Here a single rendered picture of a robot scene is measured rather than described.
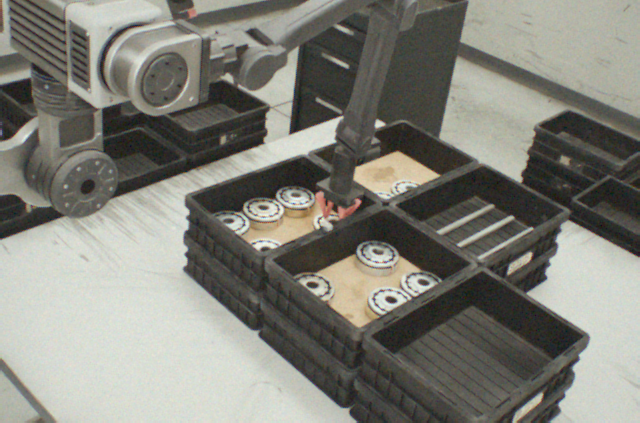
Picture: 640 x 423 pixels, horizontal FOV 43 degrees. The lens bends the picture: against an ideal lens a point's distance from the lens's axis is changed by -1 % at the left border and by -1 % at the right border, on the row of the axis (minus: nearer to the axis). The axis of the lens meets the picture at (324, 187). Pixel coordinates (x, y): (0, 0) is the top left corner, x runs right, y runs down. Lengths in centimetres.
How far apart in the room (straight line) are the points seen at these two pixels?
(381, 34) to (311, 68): 199
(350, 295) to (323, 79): 190
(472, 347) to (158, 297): 76
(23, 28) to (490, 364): 114
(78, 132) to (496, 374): 98
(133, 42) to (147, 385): 80
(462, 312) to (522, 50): 365
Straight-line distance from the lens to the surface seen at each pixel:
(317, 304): 169
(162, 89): 131
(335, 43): 356
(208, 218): 191
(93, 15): 134
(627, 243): 294
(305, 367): 184
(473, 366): 178
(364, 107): 183
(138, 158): 322
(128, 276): 210
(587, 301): 230
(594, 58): 518
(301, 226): 208
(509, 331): 190
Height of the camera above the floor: 199
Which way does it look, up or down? 31 degrees down
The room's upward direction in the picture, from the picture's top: 8 degrees clockwise
